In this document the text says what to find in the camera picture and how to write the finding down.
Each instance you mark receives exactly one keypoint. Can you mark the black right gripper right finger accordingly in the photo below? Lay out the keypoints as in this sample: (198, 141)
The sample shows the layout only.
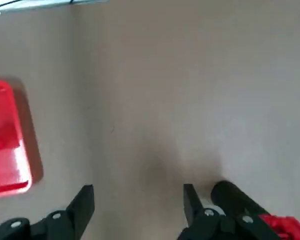
(207, 225)

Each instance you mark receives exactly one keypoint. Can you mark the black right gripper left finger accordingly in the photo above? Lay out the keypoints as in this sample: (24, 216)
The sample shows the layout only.
(65, 222)

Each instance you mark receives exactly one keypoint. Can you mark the red paper cup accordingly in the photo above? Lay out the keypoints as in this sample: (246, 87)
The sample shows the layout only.
(2, 140)

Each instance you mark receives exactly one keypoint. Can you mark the red plastic tray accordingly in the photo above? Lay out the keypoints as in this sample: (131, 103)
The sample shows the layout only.
(5, 160)

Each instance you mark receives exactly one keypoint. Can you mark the red plastic mount part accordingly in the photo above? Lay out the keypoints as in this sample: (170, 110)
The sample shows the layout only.
(287, 227)

